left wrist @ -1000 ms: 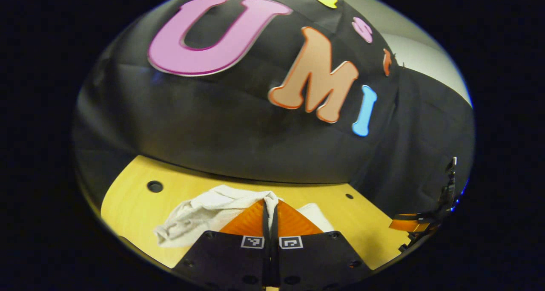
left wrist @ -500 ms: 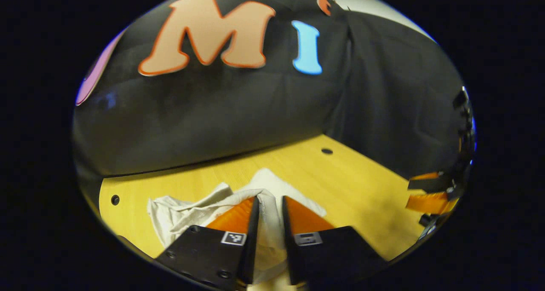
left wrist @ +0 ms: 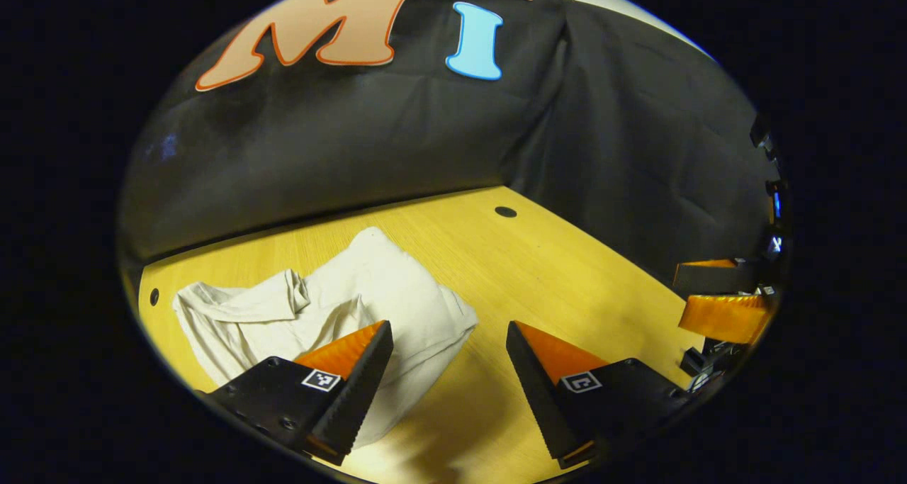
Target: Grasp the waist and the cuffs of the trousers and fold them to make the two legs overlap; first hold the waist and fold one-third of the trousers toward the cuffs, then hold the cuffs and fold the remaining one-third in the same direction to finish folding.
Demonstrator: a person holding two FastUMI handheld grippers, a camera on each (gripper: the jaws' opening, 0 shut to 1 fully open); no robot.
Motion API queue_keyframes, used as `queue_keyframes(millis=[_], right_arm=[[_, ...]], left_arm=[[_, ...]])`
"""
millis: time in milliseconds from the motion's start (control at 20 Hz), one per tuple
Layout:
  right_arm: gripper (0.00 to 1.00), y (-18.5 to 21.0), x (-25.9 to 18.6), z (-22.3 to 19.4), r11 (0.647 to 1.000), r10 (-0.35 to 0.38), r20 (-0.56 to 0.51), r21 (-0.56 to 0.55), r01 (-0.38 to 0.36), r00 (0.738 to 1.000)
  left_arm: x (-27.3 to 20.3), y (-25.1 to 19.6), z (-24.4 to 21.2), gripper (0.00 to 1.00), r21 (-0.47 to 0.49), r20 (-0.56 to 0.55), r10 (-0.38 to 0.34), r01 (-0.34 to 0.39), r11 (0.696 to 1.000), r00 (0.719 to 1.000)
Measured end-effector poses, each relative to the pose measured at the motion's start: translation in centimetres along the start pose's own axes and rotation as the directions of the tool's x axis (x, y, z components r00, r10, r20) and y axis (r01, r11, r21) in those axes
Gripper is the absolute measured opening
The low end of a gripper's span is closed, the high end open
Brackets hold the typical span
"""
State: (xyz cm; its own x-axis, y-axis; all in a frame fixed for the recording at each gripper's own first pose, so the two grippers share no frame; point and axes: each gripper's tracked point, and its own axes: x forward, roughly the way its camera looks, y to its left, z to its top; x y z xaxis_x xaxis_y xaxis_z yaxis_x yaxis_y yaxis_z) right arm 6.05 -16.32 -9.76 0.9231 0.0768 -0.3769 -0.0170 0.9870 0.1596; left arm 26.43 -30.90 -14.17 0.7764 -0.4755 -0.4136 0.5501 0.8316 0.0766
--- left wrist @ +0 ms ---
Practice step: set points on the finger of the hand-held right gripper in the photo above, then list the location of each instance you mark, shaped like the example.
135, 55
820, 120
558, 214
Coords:
726, 317
712, 278

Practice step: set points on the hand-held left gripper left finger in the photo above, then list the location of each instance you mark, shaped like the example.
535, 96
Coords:
361, 385

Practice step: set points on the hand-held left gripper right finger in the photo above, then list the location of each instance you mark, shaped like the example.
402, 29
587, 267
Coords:
535, 392

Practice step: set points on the white jeans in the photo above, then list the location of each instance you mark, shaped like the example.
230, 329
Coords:
397, 293

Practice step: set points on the black backdrop cloth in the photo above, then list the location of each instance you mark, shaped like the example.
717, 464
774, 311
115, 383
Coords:
425, 144

